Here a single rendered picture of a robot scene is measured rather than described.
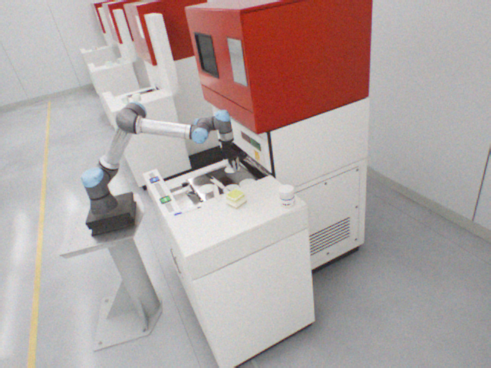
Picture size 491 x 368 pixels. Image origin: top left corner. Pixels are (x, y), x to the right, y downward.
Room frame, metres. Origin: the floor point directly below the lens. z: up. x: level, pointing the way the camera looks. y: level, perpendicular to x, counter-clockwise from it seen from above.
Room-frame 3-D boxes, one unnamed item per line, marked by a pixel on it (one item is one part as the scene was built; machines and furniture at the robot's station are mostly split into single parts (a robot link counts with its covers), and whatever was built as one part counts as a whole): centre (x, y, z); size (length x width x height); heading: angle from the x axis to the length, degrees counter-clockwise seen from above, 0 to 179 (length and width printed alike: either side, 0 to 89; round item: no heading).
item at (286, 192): (1.35, -0.19, 1.01); 0.07 x 0.07 x 0.10
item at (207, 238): (1.37, 0.07, 0.89); 0.62 x 0.35 x 0.14; 111
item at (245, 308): (1.66, 0.19, 0.41); 0.97 x 0.64 x 0.82; 21
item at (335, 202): (2.15, -0.34, 0.41); 0.82 x 0.71 x 0.82; 21
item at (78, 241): (1.70, 0.85, 0.75); 0.45 x 0.44 x 0.13; 98
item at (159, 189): (1.70, 0.48, 0.89); 0.55 x 0.09 x 0.14; 21
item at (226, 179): (1.77, 0.12, 0.90); 0.34 x 0.34 x 0.01; 21
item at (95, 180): (1.72, 0.82, 1.07); 0.13 x 0.12 x 0.14; 171
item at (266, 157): (2.03, -0.02, 1.02); 0.82 x 0.03 x 0.40; 21
